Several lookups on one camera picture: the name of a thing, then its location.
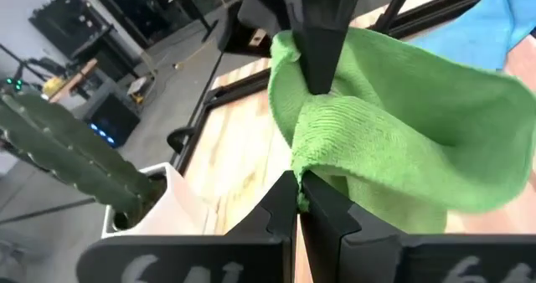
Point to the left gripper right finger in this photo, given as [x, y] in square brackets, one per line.
[398, 258]

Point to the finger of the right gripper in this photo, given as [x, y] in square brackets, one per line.
[335, 23]
[303, 23]

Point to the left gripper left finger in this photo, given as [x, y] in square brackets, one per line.
[209, 258]

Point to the bright green microfiber towel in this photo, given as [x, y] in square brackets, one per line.
[398, 128]

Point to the blue microfiber towel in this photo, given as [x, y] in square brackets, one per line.
[473, 23]

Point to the white hexagonal plant pot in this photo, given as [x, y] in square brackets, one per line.
[167, 216]

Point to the black computer tower blue light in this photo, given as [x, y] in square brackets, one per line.
[111, 121]

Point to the green cactus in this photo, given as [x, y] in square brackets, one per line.
[71, 149]

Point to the black shelf cabinet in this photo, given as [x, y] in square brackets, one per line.
[71, 23]

